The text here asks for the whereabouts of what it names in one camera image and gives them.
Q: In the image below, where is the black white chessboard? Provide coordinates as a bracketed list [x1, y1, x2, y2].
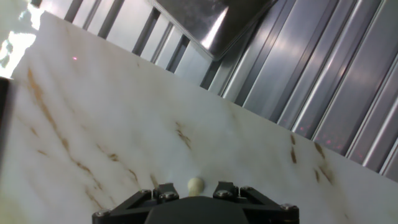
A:
[0, 77, 14, 166]

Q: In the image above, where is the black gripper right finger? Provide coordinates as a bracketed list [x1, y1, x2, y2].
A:
[213, 181, 300, 224]

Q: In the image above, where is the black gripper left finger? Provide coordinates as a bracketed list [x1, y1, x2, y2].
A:
[91, 182, 180, 224]

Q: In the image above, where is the cream white chess piece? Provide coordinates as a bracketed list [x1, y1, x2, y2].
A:
[187, 176, 205, 198]

